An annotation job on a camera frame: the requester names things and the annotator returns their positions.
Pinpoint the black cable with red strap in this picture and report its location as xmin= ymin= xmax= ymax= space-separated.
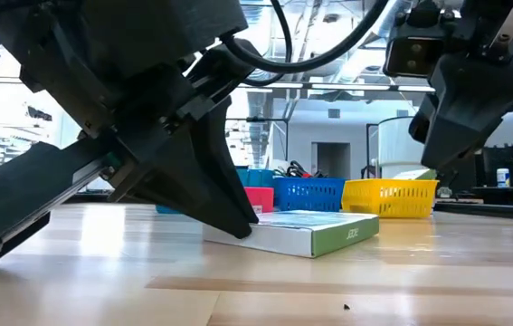
xmin=282 ymin=160 xmax=329 ymax=179

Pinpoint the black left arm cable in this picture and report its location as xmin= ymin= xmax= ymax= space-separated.
xmin=241 ymin=0 xmax=294 ymax=88
xmin=219 ymin=0 xmax=391 ymax=74

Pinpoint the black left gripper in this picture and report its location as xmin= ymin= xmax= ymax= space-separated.
xmin=0 ymin=0 xmax=278 ymax=266

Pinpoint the yellow slotted plastic basket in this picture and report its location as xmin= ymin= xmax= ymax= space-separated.
xmin=340 ymin=178 xmax=440 ymax=220

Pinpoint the blue slotted plastic basket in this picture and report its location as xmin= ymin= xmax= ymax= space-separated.
xmin=272 ymin=176 xmax=347 ymax=213

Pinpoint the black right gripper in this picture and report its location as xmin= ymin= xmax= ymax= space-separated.
xmin=382 ymin=0 xmax=513 ymax=172

